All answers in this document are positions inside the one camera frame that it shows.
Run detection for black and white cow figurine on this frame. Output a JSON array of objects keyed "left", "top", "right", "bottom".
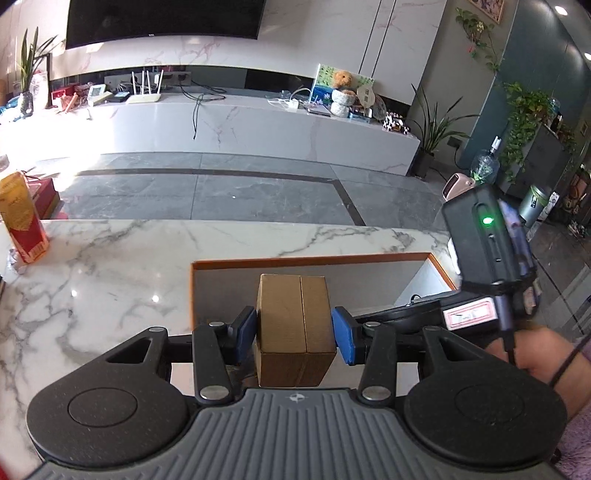
[{"left": 383, "top": 113, "right": 413, "bottom": 135}]

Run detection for orange storage box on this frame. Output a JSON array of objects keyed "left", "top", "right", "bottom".
[{"left": 189, "top": 252, "right": 462, "bottom": 370}]

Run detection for grey cabinet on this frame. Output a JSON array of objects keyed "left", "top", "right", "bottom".
[{"left": 499, "top": 124, "right": 579, "bottom": 200}]

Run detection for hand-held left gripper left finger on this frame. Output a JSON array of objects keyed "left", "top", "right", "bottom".
[{"left": 106, "top": 306, "right": 257, "bottom": 403}]

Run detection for black cable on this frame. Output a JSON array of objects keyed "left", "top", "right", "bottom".
[{"left": 180, "top": 78, "right": 228, "bottom": 140}]

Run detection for green flower painting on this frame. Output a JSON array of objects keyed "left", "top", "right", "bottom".
[{"left": 312, "top": 63, "right": 375, "bottom": 105}]

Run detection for white marble tv cabinet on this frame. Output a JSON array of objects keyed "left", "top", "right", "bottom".
[{"left": 0, "top": 65, "right": 422, "bottom": 177}]

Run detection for red gift boxes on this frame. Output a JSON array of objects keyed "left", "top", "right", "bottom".
[{"left": 50, "top": 85, "right": 89, "bottom": 112}]

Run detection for gold gift box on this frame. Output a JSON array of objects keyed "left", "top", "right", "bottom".
[{"left": 255, "top": 274, "right": 338, "bottom": 388}]

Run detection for grey usb cable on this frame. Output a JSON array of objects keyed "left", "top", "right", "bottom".
[{"left": 493, "top": 293, "right": 521, "bottom": 371}]

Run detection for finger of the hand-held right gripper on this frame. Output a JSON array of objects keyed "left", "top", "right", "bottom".
[{"left": 352, "top": 307, "right": 403, "bottom": 325}]

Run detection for red and gold box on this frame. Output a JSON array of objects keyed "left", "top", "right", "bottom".
[{"left": 0, "top": 171, "right": 51, "bottom": 264}]

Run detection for silver trash can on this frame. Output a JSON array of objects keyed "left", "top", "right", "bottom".
[{"left": 519, "top": 184, "right": 553, "bottom": 230}]

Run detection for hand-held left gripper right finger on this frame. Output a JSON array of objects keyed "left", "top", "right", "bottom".
[{"left": 331, "top": 306, "right": 486, "bottom": 403}]

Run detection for tall plant in vase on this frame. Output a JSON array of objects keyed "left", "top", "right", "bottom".
[{"left": 13, "top": 27, "right": 62, "bottom": 117}]

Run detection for trailing ivy plant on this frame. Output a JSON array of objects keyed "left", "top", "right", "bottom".
[{"left": 454, "top": 6, "right": 502, "bottom": 71}]

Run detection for purple fleece clothing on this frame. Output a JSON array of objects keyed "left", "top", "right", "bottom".
[{"left": 551, "top": 332, "right": 591, "bottom": 480}]

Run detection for potted long-leaf plant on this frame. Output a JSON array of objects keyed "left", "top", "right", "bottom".
[{"left": 408, "top": 83, "right": 468, "bottom": 179}]

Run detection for blue water bottle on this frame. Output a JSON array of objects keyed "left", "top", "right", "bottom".
[{"left": 470, "top": 136, "right": 502, "bottom": 186}]

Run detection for black television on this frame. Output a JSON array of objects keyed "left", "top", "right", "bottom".
[{"left": 66, "top": 0, "right": 268, "bottom": 49}]

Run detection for pink space heater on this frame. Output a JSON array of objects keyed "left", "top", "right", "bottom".
[{"left": 442, "top": 171, "right": 476, "bottom": 203}]

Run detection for white router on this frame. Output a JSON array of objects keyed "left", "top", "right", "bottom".
[{"left": 126, "top": 69, "right": 164, "bottom": 105}]

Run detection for dark red box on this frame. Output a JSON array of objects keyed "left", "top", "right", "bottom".
[{"left": 27, "top": 178, "right": 61, "bottom": 220}]

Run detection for hanging ivy plant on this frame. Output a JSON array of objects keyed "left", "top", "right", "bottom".
[{"left": 500, "top": 82, "right": 560, "bottom": 182}]

